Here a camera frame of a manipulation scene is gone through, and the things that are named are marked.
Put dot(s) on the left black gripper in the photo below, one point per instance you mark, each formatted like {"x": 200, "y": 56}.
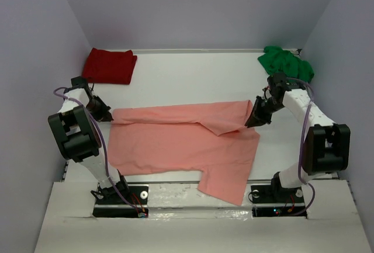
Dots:
{"x": 99, "y": 110}

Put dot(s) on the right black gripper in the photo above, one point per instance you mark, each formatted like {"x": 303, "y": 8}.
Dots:
{"x": 262, "y": 108}

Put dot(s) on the pink t shirt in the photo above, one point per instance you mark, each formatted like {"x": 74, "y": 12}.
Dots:
{"x": 211, "y": 138}

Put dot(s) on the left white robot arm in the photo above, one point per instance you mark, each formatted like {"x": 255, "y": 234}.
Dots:
{"x": 79, "y": 138}

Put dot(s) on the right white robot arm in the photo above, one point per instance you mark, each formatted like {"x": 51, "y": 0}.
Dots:
{"x": 324, "y": 144}

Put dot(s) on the folded red t shirt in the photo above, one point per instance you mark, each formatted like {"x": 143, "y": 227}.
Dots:
{"x": 109, "y": 67}

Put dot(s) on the crumpled green t shirt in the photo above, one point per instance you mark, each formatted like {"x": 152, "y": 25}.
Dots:
{"x": 275, "y": 59}

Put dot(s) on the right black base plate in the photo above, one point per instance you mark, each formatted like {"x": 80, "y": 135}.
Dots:
{"x": 267, "y": 202}

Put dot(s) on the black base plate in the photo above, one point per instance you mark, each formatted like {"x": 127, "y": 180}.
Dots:
{"x": 267, "y": 202}
{"x": 114, "y": 206}

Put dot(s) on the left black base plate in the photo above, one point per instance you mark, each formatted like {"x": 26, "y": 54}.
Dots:
{"x": 114, "y": 206}

